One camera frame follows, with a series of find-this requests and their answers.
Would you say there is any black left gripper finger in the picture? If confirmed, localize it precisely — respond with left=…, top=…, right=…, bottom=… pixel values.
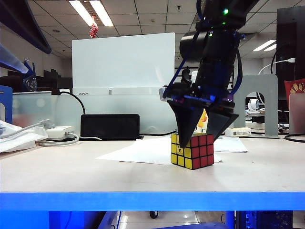
left=0, top=0, right=52, bottom=54
left=0, top=44, right=29, bottom=73

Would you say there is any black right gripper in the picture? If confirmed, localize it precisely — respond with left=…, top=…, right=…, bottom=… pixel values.
left=166, top=59, right=239, bottom=148

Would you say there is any Rubik's cube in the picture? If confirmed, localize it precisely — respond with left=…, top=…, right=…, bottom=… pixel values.
left=171, top=133, right=215, bottom=170

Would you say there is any clear bottle with orange label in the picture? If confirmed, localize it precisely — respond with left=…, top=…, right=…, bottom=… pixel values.
left=195, top=108, right=210, bottom=135

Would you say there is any blue crystal trophy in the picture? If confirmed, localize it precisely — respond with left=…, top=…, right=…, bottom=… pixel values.
left=22, top=59, right=38, bottom=93

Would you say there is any blue metal bookend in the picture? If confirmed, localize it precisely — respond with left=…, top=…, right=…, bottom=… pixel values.
left=0, top=85, right=13, bottom=125

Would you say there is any cream power adapter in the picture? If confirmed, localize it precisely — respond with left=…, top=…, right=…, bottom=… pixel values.
left=224, top=127, right=252, bottom=138

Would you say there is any white paper sheet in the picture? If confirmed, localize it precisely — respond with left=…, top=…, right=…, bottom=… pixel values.
left=213, top=137, right=248, bottom=153
left=95, top=138, right=198, bottom=167
left=119, top=152, right=222, bottom=163

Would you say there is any black office chair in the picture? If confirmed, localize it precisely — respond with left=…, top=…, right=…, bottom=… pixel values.
left=181, top=69, right=193, bottom=84

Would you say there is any frosted desk partition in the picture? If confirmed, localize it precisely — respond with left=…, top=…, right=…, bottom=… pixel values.
left=11, top=91, right=182, bottom=135

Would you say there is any white desk fan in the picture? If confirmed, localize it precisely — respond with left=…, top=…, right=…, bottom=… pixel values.
left=247, top=99, right=260, bottom=113

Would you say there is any red hanging ornament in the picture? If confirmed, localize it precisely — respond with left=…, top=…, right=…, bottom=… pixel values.
left=89, top=23, right=99, bottom=39

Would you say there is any grey metal bookend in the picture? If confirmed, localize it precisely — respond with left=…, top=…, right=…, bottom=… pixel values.
left=233, top=74, right=279, bottom=139

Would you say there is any ceiling light panel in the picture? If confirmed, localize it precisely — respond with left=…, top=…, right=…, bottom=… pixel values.
left=253, top=40, right=277, bottom=52
left=69, top=0, right=114, bottom=27

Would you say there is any white plastic bag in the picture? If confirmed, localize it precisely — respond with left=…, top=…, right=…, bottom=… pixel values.
left=0, top=120, right=48, bottom=153

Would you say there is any white laptop charger brick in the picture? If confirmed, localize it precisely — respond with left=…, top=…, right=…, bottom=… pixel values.
left=45, top=125, right=74, bottom=139

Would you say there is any black rectangular box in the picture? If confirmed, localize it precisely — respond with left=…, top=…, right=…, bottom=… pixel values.
left=80, top=114, right=141, bottom=141

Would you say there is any small frosted panel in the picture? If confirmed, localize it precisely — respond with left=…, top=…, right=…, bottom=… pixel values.
left=288, top=93, right=305, bottom=135

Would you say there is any red patterned cushion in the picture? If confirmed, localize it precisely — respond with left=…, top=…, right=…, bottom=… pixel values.
left=283, top=79, right=305, bottom=96

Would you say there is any blue table leg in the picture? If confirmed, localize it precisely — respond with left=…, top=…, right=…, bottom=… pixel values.
left=225, top=211, right=236, bottom=229
left=49, top=211, right=72, bottom=229

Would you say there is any white monitor back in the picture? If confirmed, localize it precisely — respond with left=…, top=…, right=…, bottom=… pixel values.
left=71, top=32, right=176, bottom=96

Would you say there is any black computer case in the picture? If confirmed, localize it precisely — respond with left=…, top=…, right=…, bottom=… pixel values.
left=235, top=211, right=294, bottom=229

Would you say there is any black monitor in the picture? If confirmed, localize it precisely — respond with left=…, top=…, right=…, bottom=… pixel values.
left=276, top=6, right=305, bottom=113

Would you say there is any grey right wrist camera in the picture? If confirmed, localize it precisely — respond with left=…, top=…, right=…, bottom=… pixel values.
left=158, top=86, right=173, bottom=103

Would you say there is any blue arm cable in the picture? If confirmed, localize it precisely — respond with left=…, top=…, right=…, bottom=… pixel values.
left=163, top=31, right=205, bottom=96
left=228, top=28, right=244, bottom=96

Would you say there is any grey plug with cord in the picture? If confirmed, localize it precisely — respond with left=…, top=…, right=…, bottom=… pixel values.
left=0, top=119, right=56, bottom=139

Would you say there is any black power cable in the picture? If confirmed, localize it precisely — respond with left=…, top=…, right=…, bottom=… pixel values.
left=58, top=91, right=86, bottom=115

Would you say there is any black looped cable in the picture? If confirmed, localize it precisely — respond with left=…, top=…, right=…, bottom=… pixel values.
left=284, top=133, right=305, bottom=143

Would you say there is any thick white charger cable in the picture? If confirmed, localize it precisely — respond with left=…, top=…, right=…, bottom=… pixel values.
left=37, top=132, right=80, bottom=147

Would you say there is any white USB cable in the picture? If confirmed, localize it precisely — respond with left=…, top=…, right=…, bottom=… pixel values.
left=258, top=58, right=296, bottom=76

